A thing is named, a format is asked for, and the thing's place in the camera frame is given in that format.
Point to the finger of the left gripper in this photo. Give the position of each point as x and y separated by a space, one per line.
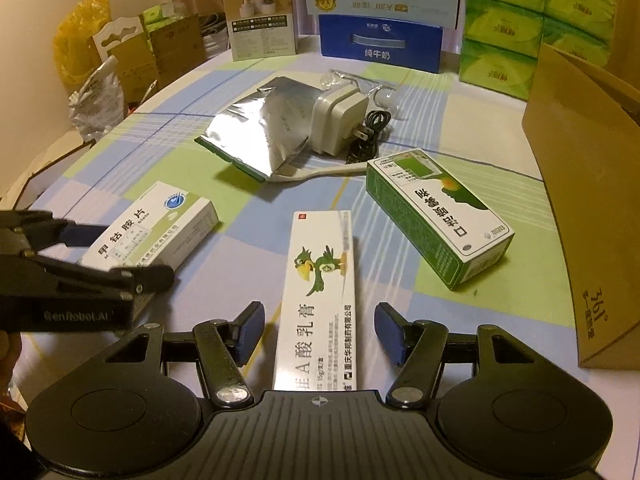
50 279
35 230

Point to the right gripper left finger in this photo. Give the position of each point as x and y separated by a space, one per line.
223 348

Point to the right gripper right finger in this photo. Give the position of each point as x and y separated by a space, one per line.
416 348

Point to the white green medicine box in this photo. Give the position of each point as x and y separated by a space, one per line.
159 230

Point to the white parrot ointment box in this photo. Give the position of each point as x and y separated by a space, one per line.
317 341

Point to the green white spray box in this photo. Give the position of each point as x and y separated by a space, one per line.
456 233

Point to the white plastic spoon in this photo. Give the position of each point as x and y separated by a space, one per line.
291 174

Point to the silver foil pouch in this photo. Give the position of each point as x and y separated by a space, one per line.
262 131

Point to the white power adapter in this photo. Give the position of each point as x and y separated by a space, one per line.
336 113

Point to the clear plastic packaging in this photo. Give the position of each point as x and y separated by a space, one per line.
382 94

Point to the person's left hand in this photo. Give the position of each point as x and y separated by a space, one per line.
10 351

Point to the checkered tablecloth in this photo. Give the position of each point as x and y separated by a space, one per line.
474 133

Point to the crumpled silver plastic bag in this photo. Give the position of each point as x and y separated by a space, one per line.
99 105

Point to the yellow plastic bag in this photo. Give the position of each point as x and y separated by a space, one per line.
74 52

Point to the brown cardboard box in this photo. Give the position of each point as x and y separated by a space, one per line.
582 124

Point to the blue milk carton box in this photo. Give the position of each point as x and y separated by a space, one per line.
390 42

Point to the white product box with photo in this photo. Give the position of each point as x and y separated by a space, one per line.
261 28

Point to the green tissue packs stack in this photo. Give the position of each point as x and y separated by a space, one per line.
502 39

